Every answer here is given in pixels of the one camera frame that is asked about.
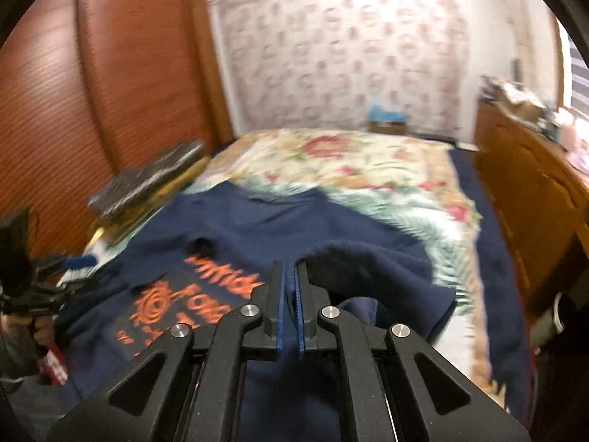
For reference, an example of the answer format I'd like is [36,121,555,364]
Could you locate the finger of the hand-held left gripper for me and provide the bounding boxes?
[32,281,99,315]
[34,254,97,283]

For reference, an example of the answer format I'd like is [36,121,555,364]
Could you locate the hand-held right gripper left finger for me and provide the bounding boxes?
[46,260,297,442]

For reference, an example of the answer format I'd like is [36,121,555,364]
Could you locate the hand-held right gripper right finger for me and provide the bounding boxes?
[294,262,530,442]

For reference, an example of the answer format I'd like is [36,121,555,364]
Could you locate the navy sweatshirt with orange print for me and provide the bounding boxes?
[55,188,457,442]

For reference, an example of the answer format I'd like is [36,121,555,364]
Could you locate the person's left forearm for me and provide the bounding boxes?
[0,373,81,442]

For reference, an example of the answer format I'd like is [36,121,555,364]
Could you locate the person's left hand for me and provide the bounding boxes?
[7,312,53,348]

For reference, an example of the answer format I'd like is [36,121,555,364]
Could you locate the dark dotted pillow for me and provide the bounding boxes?
[87,140,206,218]

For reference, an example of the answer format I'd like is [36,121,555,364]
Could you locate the palm leaf bed sheet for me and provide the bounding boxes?
[60,177,500,401]

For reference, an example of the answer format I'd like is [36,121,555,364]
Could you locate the floral bedspread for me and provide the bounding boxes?
[202,128,489,259]

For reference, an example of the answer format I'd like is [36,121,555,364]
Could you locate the wooden wardrobe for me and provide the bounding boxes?
[0,0,234,261]

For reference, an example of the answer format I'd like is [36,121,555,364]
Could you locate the navy blanket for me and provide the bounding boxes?
[448,145,535,421]

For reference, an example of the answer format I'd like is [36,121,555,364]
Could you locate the small cardboard box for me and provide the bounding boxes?
[368,119,408,136]

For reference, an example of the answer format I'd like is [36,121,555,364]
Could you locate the blue plastic bag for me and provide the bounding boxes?
[368,104,406,123]

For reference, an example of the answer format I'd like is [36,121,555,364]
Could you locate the wooden cabinet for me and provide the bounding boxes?
[473,100,589,324]

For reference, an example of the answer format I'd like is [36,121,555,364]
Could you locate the open cardboard box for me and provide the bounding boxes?
[496,84,544,123]

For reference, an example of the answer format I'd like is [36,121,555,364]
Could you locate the striped window blind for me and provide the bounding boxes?
[568,41,589,112]

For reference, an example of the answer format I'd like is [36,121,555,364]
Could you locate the ring patterned curtain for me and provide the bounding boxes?
[209,0,523,143]

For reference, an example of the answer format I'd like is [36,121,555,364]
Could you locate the wooden window frame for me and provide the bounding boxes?
[553,13,574,112]

